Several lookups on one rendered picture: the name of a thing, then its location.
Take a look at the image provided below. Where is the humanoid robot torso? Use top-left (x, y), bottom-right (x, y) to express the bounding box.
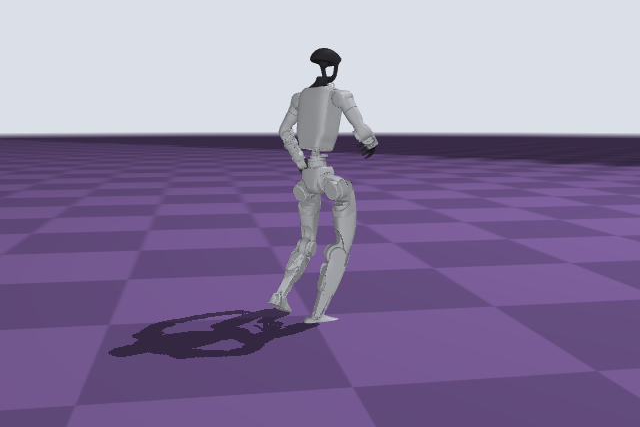
top-left (297, 83), bottom-right (342, 194)

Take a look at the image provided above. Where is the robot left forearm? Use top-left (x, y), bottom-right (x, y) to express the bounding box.
top-left (283, 137), bottom-right (307, 170)

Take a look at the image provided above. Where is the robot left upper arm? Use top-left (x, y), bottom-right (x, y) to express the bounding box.
top-left (279, 92), bottom-right (301, 142)

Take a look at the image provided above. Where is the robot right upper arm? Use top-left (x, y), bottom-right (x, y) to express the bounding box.
top-left (330, 90), bottom-right (371, 142)

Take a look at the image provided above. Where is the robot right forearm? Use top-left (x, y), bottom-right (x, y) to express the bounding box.
top-left (362, 124), bottom-right (378, 150)

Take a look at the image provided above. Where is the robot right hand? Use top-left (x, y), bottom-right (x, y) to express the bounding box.
top-left (357, 143), bottom-right (376, 159)

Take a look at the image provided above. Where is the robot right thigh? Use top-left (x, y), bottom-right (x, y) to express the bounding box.
top-left (323, 175), bottom-right (357, 262)

